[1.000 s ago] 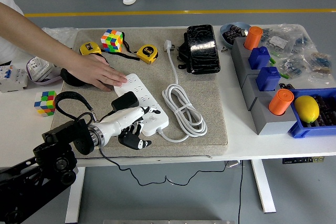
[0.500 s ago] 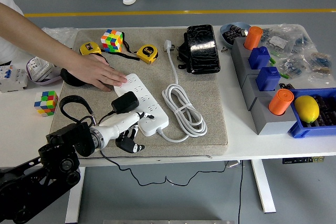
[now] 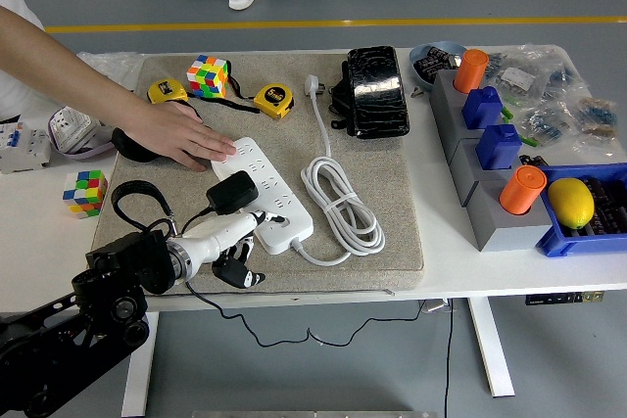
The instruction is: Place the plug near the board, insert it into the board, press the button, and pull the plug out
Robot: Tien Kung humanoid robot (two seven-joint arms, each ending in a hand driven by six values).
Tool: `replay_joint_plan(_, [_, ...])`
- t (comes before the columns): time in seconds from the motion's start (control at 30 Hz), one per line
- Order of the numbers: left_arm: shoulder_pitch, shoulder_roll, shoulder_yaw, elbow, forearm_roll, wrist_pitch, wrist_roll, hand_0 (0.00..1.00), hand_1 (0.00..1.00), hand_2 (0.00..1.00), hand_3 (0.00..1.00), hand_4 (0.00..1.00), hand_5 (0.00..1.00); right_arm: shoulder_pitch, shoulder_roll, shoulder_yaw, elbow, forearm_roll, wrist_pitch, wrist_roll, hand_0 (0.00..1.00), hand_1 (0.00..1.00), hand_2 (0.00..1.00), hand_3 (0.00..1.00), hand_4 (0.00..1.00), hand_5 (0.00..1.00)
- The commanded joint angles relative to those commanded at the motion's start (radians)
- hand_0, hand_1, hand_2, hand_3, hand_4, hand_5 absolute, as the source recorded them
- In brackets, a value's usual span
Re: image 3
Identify person's hand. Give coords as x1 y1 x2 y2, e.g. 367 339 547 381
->
129 100 237 173

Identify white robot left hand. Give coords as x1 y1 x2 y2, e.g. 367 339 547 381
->
181 209 288 291

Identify black plug adapter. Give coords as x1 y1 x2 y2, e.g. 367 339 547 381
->
205 170 260 216

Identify white power strip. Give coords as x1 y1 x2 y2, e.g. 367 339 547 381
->
209 136 314 256

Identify thin black plug cord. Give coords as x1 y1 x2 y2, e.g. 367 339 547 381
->
180 206 423 348

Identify plain yellow tape measure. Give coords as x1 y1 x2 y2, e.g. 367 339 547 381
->
146 77 188 105

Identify large bright puzzle cube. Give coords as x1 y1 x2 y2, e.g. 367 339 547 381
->
185 53 230 99

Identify purple band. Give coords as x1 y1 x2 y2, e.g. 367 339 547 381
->
49 136 120 161

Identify clear bag metal screws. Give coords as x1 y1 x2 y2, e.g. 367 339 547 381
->
75 49 144 92

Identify yellow tape measure 5m print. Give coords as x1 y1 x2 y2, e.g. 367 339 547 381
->
253 83 295 120

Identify white socket purple edge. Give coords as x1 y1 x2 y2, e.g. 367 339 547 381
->
47 105 115 151

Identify small puzzle cube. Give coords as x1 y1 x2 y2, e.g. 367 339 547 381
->
62 168 109 218

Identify white table leg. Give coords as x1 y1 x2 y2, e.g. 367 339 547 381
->
121 310 161 418
466 298 515 398

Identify white circuit breaker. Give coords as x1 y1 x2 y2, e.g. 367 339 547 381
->
0 118 53 174

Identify grey-brown mat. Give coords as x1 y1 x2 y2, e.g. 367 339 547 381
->
90 52 425 296

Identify glossy black cracked case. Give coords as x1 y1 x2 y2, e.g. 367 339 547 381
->
346 44 411 139

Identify grey holder block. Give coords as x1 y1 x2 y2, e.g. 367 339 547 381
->
428 69 472 118
465 177 558 254
439 104 485 164
448 136 495 209

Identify light blue bowl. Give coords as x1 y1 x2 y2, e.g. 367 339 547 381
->
409 40 469 92

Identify blue peg block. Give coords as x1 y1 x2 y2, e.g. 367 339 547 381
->
475 123 523 172
461 86 505 130

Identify orange cylinder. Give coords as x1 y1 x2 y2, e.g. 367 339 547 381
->
498 165 548 217
453 48 491 95

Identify clear bag white label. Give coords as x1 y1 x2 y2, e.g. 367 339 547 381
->
488 53 544 96

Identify blue plastic bin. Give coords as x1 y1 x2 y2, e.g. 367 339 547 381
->
535 163 627 259

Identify clear bag blue resistors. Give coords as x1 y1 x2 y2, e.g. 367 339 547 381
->
518 105 572 146
544 58 580 94
572 95 621 139

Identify black table control panel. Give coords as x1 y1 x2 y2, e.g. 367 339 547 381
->
524 292 606 306

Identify yellow lemon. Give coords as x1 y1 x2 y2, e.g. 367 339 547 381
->
547 177 596 230

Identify black capacitors row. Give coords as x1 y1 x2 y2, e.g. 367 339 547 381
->
566 177 627 238

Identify black wrist strap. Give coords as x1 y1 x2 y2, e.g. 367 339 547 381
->
194 59 262 115

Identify white power strip cord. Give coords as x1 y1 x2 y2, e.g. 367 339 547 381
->
289 72 387 266

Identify black strapped pouch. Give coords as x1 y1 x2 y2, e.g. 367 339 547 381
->
327 59 355 131

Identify hanging black cable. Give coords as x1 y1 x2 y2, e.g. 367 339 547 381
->
442 299 455 418

